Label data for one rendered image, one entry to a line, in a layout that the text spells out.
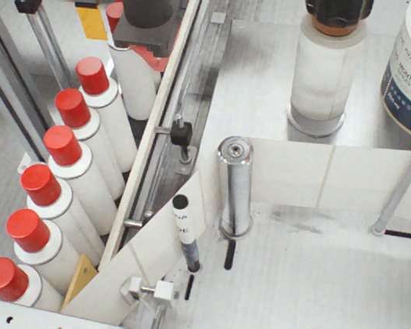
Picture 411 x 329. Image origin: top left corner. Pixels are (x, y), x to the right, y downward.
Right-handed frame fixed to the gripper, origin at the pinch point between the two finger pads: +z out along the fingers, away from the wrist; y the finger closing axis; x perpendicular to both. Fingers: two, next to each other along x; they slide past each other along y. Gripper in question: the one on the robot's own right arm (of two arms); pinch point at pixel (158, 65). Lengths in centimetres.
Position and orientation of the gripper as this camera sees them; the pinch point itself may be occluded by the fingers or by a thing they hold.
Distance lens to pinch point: 67.5
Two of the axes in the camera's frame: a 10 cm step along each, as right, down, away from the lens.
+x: -9.8, -1.5, 1.5
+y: 2.0, -8.4, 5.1
